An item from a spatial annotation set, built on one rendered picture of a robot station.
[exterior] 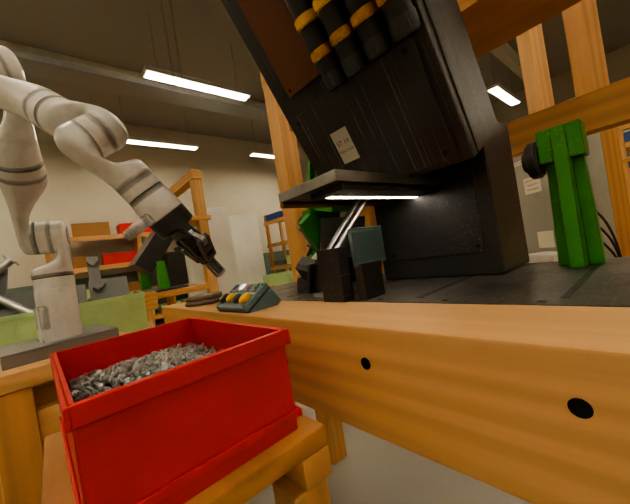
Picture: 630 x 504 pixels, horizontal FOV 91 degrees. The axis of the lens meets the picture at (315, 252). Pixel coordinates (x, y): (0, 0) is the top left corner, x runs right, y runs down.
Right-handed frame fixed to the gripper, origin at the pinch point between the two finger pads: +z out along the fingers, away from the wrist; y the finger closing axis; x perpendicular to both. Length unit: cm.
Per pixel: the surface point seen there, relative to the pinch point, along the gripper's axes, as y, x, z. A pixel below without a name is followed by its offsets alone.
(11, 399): 34, 41, -3
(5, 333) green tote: 85, 38, -14
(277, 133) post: 55, -86, -12
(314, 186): -24.5, -13.6, -3.8
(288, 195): -17.0, -13.7, -4.0
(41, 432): 36, 44, 7
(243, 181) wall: 718, -481, 49
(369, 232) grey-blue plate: -23.2, -20.1, 11.5
